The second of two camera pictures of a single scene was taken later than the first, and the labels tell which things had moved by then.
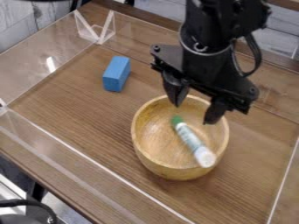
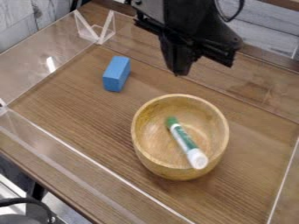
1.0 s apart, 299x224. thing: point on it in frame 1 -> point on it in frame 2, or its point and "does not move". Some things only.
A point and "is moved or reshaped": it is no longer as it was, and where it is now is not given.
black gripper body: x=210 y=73 -> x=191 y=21
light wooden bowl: x=158 y=147 does not move
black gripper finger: x=178 y=87 -> x=182 y=55
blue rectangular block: x=117 y=73 does not move
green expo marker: x=203 y=156 is moved or reshaped
